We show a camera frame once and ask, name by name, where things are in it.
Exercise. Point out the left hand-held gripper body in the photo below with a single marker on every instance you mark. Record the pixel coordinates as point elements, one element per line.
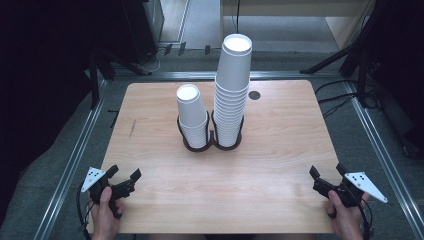
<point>96,181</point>

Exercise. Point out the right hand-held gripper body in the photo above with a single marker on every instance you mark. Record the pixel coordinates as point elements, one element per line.
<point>350,193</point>

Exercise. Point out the short stack of white cups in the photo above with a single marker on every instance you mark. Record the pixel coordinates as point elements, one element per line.
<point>191,113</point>

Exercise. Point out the tall stack of white cups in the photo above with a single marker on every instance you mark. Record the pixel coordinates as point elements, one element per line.
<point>233,86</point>

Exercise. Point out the person's right hand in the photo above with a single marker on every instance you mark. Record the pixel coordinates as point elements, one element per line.
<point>348,220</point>

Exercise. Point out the person's left hand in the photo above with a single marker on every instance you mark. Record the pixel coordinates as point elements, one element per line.
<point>104,216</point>

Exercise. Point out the black metal stand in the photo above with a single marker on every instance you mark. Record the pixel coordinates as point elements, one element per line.
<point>94,80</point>

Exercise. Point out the dark round table grommet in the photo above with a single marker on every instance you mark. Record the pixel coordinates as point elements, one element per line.
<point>254,95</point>

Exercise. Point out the black tripod stand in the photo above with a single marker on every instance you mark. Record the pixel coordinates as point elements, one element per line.
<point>356,50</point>

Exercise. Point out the light wooden furniture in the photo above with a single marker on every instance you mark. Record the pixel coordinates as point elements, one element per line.
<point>346,23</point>

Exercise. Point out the dark cabinet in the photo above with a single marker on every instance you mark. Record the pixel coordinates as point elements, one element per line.
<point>143,26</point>

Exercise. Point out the aluminium floor rail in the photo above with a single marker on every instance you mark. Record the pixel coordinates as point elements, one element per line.
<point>71,166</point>
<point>383,156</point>
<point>186,75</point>

